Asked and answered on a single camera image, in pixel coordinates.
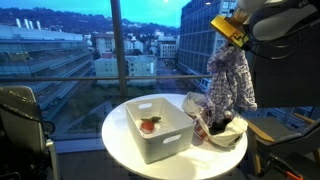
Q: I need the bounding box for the red strawberry toy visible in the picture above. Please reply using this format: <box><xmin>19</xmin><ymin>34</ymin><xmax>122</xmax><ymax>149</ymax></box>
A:
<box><xmin>140</xmin><ymin>116</ymin><xmax>160</xmax><ymax>134</ymax></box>

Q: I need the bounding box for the white plastic bag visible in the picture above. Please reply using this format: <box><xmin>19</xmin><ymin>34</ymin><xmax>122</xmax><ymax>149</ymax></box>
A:
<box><xmin>182</xmin><ymin>92</ymin><xmax>248</xmax><ymax>148</ymax></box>

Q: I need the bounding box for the black bowl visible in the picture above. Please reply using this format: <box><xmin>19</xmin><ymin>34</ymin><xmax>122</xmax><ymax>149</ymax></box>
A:
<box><xmin>209</xmin><ymin>118</ymin><xmax>232</xmax><ymax>135</ymax></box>

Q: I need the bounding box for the purple checkered cloth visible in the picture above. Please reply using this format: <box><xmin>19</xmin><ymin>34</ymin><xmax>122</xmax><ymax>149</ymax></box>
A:
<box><xmin>206</xmin><ymin>43</ymin><xmax>257</xmax><ymax>127</ymax></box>

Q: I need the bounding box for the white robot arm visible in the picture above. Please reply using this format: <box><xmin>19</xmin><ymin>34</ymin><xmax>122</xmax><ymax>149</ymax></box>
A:
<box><xmin>232</xmin><ymin>0</ymin><xmax>320</xmax><ymax>41</ymax></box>

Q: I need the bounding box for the white storage container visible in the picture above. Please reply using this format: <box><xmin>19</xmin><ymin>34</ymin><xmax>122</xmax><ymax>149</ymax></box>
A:
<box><xmin>125</xmin><ymin>97</ymin><xmax>195</xmax><ymax>164</ymax></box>

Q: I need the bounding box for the white round table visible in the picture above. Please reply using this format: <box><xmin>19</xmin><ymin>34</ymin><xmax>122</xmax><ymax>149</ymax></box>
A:
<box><xmin>102</xmin><ymin>103</ymin><xmax>248</xmax><ymax>180</ymax></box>

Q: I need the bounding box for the window railing bar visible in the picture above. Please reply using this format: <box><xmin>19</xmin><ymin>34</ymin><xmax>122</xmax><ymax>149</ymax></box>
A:
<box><xmin>0</xmin><ymin>75</ymin><xmax>212</xmax><ymax>82</ymax></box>

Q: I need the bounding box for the wooden armchair right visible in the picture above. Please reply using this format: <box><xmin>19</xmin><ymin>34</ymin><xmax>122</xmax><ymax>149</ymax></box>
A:
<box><xmin>248</xmin><ymin>114</ymin><xmax>320</xmax><ymax>180</ymax></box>

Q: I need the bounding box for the grey chair left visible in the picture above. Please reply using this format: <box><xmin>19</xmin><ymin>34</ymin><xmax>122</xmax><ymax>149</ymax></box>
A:
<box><xmin>0</xmin><ymin>86</ymin><xmax>62</xmax><ymax>180</ymax></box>

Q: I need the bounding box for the window frame post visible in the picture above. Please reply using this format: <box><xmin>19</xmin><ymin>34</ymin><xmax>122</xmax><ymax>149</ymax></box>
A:
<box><xmin>110</xmin><ymin>0</ymin><xmax>127</xmax><ymax>101</ymax></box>

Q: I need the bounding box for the yellow wrist camera box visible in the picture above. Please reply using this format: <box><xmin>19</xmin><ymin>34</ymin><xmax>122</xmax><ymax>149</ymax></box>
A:
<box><xmin>211</xmin><ymin>15</ymin><xmax>249</xmax><ymax>48</ymax></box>

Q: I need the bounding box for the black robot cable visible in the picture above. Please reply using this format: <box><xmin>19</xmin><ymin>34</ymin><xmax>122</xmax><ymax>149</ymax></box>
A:
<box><xmin>244</xmin><ymin>16</ymin><xmax>320</xmax><ymax>62</ymax></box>

